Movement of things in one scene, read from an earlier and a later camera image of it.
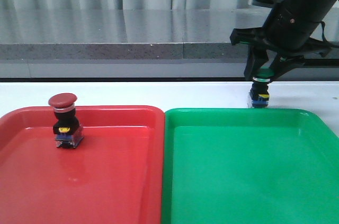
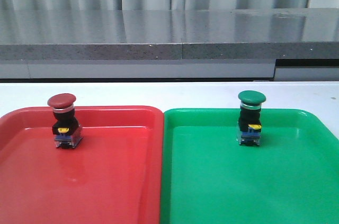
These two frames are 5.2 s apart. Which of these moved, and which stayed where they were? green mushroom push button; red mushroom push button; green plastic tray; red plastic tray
Moved: green mushroom push button
Stayed: red mushroom push button; red plastic tray; green plastic tray
